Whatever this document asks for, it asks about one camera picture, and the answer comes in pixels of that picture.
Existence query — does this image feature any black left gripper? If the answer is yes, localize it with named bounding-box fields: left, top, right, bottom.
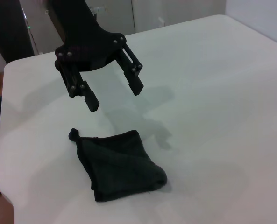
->
left=46, top=0, right=145, bottom=112

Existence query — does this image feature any dark blue rag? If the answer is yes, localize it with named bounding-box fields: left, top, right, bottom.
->
left=68, top=127, right=169, bottom=203

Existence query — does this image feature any grey metal equipment post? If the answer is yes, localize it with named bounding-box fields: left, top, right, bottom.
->
left=21, top=6, right=40, bottom=56

